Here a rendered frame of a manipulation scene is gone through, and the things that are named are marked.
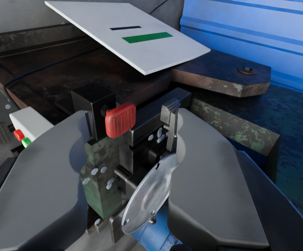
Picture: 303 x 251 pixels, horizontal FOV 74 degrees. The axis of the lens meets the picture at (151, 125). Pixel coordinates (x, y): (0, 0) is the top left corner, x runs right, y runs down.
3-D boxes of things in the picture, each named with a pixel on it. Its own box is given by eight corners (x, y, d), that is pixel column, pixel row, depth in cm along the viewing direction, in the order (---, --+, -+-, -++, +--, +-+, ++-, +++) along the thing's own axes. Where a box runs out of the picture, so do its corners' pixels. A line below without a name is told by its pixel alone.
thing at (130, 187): (86, 215, 64) (115, 246, 58) (79, 190, 56) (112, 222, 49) (140, 170, 80) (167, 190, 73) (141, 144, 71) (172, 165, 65)
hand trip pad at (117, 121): (86, 124, 42) (111, 142, 38) (82, 99, 38) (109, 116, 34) (112, 111, 46) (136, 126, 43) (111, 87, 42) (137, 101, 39)
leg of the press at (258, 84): (-32, 71, 77) (144, 237, 34) (-49, 39, 70) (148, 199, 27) (135, 33, 134) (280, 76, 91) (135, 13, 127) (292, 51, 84)
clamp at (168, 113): (157, 146, 69) (182, 162, 64) (161, 104, 58) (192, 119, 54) (167, 138, 73) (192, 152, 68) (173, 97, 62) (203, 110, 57)
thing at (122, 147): (121, 207, 83) (132, 217, 81) (116, 121, 56) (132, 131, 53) (165, 166, 102) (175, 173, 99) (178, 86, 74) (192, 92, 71)
